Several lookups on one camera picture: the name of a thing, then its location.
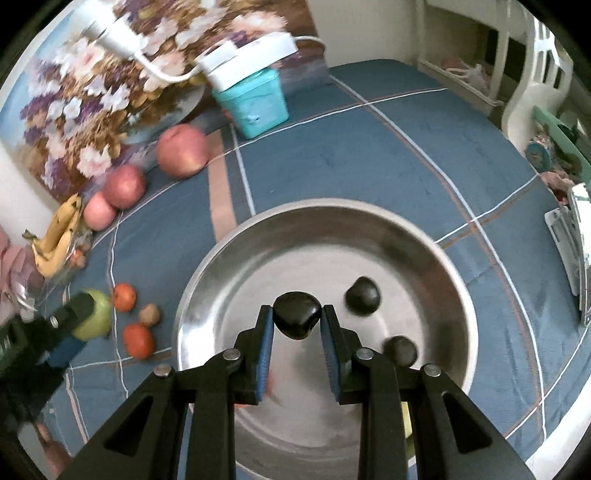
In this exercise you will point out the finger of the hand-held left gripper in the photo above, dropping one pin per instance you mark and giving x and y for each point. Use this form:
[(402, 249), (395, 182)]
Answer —
[(64, 353), (74, 310)]

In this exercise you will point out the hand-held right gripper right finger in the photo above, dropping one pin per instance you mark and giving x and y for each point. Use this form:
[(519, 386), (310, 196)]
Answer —
[(333, 355)]

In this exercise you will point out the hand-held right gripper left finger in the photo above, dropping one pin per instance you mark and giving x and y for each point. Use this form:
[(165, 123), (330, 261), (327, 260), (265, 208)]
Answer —
[(264, 355)]

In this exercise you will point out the large green fruit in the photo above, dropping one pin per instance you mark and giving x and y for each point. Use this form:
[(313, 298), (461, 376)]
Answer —
[(99, 316)]

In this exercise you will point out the dark round fruit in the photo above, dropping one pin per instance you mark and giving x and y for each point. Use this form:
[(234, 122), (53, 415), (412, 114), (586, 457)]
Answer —
[(297, 315), (400, 350), (363, 295)]

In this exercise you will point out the round stainless steel plate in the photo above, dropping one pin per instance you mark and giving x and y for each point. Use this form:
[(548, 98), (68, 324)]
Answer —
[(314, 258)]

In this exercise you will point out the person's left hand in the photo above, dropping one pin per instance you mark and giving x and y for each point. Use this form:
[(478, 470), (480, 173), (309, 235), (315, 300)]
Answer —
[(53, 450)]

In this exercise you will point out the clear glass fruit bowl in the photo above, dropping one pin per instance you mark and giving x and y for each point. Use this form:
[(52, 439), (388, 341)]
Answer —
[(78, 251)]

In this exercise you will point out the yellow banana bunch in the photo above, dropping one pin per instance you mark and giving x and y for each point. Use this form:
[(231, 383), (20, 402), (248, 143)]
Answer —
[(55, 240)]

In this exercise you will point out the brown walnut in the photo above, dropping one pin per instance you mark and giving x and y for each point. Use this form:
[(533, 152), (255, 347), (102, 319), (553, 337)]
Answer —
[(150, 314)]

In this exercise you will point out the small pink apple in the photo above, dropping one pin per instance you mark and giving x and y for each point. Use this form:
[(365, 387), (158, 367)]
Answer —
[(99, 211)]

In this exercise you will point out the medium red apple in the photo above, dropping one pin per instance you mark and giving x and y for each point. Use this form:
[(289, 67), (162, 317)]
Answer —
[(124, 187)]

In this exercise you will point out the large red apple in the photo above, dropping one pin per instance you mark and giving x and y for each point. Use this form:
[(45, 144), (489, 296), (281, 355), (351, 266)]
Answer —
[(182, 151)]

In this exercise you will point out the floral painting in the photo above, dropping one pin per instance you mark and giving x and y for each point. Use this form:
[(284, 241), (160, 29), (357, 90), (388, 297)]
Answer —
[(92, 115)]

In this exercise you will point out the teal plastic box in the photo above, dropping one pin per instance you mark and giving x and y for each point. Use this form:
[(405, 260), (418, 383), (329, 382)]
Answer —
[(254, 106)]

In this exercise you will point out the silver metal tool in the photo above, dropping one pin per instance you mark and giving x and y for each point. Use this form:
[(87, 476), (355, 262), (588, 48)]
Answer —
[(575, 249)]

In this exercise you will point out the teal round tin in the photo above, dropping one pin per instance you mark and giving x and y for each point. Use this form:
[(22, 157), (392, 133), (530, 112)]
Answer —
[(540, 153)]

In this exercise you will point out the white shelf rack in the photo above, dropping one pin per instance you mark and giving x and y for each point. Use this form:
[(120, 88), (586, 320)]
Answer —
[(461, 55)]

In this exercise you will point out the white chair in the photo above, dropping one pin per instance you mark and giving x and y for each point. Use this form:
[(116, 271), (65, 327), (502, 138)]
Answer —
[(540, 69)]

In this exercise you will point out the green frame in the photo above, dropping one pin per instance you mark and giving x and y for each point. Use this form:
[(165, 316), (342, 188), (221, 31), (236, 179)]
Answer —
[(561, 134)]

